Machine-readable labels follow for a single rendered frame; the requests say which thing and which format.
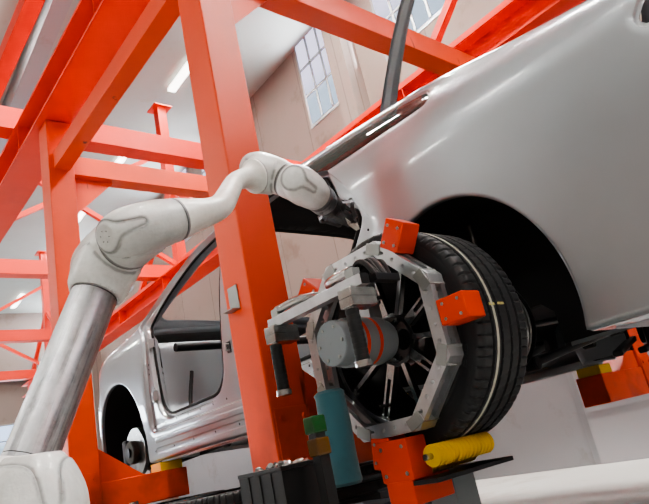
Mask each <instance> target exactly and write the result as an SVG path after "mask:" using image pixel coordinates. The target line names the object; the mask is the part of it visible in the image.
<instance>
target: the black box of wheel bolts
mask: <svg viewBox="0 0 649 504"><path fill-rule="evenodd" d="M238 480H239V483H240V489H241V496H242V502H243V504H321V500H320V494H319V489H318V484H317V479H316V473H315V468H314V463H313V459H312V460H309V459H308V457H306V458H305V459H304V458H302V457H301V458H297V459H296V460H294V461H291V460H284V461H279V462H278V463H277V462H274V463H269V464H268V465H267V467H266V469H265V470H264V469H262V468H260V467H257V468H255V472H252V473H248V474H243V475H238Z"/></svg>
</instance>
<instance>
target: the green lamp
mask: <svg viewBox="0 0 649 504"><path fill-rule="evenodd" d="M303 425H304V430H305V434H306V435H311V434H315V433H320V432H325V431H327V426H326V421H325V416H324V414H320V415H313V416H309V417H306V418H304V419H303Z"/></svg>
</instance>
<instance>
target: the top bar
mask: <svg viewBox="0 0 649 504"><path fill-rule="evenodd" d="M368 284H370V280H369V276H368V273H357V274H356V275H354V276H352V277H350V278H348V279H346V280H344V281H342V282H340V283H338V284H336V285H335V286H333V287H331V288H329V289H327V290H325V291H323V292H321V293H319V294H317V295H315V296H314V297H312V298H310V299H308V300H306V301H304V302H302V303H300V304H298V305H296V306H294V307H293V308H291V309H289V310H287V311H285V312H283V313H281V314H279V315H277V316H275V317H273V318H272V319H270V320H268V321H267V324H268V327H270V326H271V325H274V324H277V325H279V324H289V323H291V322H293V321H295V320H297V319H300V318H302V317H304V316H306V315H308V314H310V313H312V312H314V311H316V310H318V309H320V308H322V307H324V306H326V305H328V304H330V303H332V302H334V301H336V300H338V294H337V292H338V291H340V290H342V289H344V288H346V287H348V286H351V285H352V286H366V285H368Z"/></svg>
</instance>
